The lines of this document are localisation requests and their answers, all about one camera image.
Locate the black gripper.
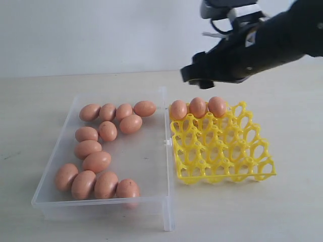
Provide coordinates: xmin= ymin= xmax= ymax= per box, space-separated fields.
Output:
xmin=180 ymin=15 xmax=313 ymax=89

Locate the brown egg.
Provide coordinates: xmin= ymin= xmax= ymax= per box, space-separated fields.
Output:
xmin=75 ymin=126 xmax=99 ymax=142
xmin=119 ymin=114 xmax=143 ymax=134
xmin=208 ymin=96 xmax=227 ymax=117
xmin=74 ymin=140 xmax=102 ymax=160
xmin=116 ymin=103 xmax=133 ymax=122
xmin=133 ymin=100 xmax=156 ymax=117
xmin=116 ymin=178 xmax=140 ymax=198
xmin=54 ymin=163 xmax=79 ymax=192
xmin=79 ymin=103 xmax=101 ymax=122
xmin=170 ymin=100 xmax=187 ymax=120
xmin=189 ymin=97 xmax=207 ymax=118
xmin=82 ymin=151 xmax=111 ymax=173
xmin=94 ymin=171 xmax=119 ymax=199
xmin=99 ymin=103 xmax=117 ymax=122
xmin=71 ymin=170 xmax=96 ymax=200
xmin=98 ymin=121 xmax=118 ymax=142

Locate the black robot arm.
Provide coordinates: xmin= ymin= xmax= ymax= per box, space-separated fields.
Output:
xmin=181 ymin=1 xmax=322 ymax=89

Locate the yellow plastic egg tray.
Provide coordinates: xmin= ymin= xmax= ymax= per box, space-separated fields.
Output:
xmin=170 ymin=101 xmax=277 ymax=185

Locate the clear plastic tray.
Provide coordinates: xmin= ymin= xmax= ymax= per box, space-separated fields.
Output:
xmin=32 ymin=88 xmax=175 ymax=231

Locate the black cable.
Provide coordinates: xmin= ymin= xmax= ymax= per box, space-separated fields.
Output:
xmin=209 ymin=19 xmax=240 ymax=35

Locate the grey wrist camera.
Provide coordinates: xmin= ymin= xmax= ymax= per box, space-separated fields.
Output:
xmin=200 ymin=0 xmax=267 ymax=21

